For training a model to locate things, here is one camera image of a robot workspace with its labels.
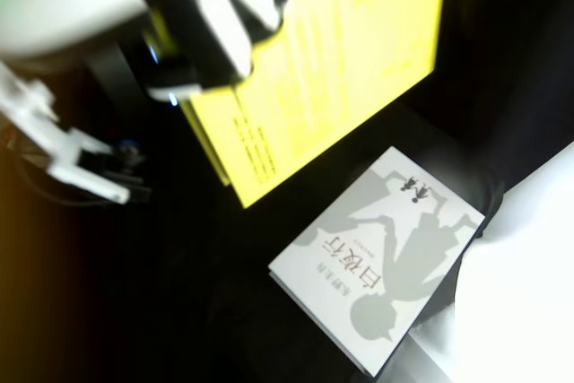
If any yellow book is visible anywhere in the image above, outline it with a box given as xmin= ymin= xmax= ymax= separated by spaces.
xmin=178 ymin=0 xmax=449 ymax=210

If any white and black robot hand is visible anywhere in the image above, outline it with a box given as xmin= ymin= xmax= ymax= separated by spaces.
xmin=0 ymin=0 xmax=311 ymax=102

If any white book with grey silhouette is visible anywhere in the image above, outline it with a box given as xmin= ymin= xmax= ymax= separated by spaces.
xmin=267 ymin=145 xmax=487 ymax=378

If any black table cloth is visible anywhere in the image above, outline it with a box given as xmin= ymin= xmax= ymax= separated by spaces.
xmin=0 ymin=0 xmax=574 ymax=383

